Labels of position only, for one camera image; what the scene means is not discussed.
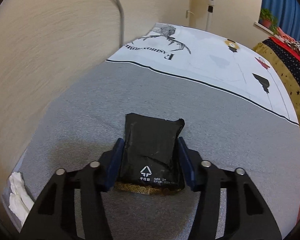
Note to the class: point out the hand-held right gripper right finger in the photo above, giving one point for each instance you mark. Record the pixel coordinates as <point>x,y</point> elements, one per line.
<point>186,162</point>

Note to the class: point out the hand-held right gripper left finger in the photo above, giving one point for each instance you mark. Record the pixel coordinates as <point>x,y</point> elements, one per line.
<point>115,162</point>

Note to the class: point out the black gold-patterned packet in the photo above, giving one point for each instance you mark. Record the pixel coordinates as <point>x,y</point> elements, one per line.
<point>150,142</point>

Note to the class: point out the white crumpled tissue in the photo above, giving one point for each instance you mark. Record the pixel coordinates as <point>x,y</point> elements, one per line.
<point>17,197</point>

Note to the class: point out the white printed folding table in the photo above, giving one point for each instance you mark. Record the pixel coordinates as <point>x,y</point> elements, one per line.
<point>210,55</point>

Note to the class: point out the red star-bordered blanket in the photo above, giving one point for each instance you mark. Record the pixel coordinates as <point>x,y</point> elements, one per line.
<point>297,80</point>

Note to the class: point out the white standing fan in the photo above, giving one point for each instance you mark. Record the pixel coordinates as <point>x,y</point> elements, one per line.
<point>210,5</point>

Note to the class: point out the pink cloth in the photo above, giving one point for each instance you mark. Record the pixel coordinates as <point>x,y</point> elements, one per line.
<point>283,35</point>

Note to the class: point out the black white striped cloth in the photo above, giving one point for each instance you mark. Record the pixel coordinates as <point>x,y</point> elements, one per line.
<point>298,47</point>

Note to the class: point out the potted green plant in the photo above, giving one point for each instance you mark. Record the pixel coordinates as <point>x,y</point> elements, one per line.
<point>266,17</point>

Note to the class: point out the blue curtain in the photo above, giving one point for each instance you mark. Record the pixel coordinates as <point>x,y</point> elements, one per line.
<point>285,5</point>

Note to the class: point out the small white wall plug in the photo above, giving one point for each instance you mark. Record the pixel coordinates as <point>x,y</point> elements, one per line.
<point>187,13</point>

